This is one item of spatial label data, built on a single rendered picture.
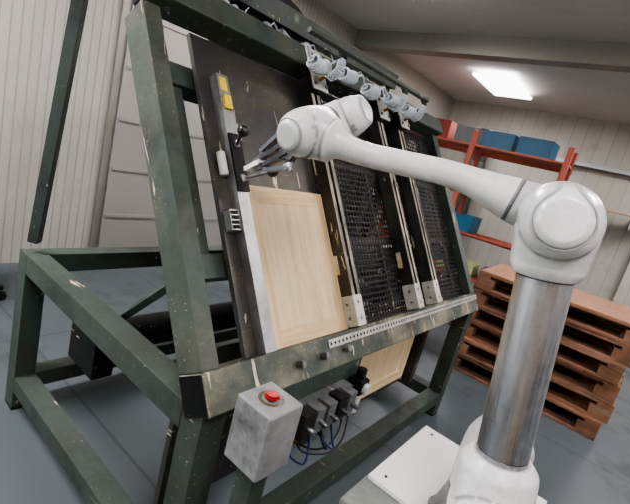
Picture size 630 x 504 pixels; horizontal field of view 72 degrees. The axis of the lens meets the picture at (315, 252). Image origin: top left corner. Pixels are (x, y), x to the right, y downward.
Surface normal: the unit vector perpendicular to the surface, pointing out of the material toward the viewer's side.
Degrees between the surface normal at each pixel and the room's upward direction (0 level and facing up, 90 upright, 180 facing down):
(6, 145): 90
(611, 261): 90
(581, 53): 90
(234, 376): 58
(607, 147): 90
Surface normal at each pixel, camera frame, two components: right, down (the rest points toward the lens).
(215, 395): 0.76, -0.22
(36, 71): 0.75, 0.33
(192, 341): -0.62, 0.03
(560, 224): -0.40, -0.01
